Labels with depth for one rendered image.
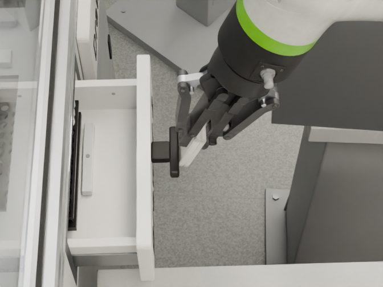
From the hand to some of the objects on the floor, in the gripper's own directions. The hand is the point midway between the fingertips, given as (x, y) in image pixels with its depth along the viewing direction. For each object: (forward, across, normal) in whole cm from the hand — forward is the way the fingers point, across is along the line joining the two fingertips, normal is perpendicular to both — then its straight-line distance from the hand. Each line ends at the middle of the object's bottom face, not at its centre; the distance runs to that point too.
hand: (191, 143), depth 106 cm
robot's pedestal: (+75, +63, +25) cm, 101 cm away
